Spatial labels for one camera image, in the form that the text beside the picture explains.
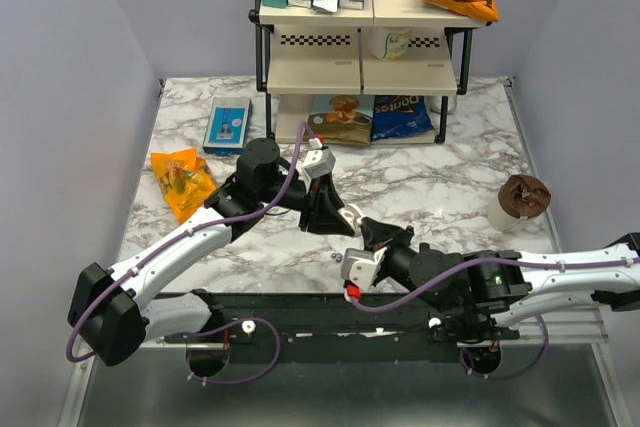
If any beige black shelf rack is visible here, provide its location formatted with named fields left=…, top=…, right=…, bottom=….
left=248, top=0, right=483, bottom=143

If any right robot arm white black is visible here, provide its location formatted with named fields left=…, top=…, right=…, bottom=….
left=342, top=217, right=639, bottom=343

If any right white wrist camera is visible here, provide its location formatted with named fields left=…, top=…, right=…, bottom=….
left=340, top=247, right=387, bottom=292

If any gold brown snack bag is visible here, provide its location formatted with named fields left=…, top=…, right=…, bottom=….
left=307, top=94, right=375, bottom=146

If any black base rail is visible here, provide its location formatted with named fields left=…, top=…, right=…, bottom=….
left=166, top=289, right=519, bottom=364

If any white yogurt cup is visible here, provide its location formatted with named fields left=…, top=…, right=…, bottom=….
left=368, top=27, right=411, bottom=61

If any orange candy bag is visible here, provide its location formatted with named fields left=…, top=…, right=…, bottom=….
left=150, top=148, right=218, bottom=224

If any blue razor box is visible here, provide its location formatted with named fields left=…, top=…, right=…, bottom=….
left=202, top=96, right=252, bottom=156

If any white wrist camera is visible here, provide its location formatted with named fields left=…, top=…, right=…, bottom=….
left=301, top=146, right=336, bottom=189
left=340, top=247, right=387, bottom=292

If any blue Doritos bag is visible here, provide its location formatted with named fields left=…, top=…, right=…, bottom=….
left=371, top=95, right=434, bottom=141

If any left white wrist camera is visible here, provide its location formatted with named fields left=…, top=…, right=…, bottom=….
left=301, top=146, right=336, bottom=189

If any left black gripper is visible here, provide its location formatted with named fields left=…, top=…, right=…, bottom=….
left=258, top=172, right=357, bottom=238

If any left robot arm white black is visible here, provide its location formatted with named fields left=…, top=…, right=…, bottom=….
left=67, top=138, right=363, bottom=366

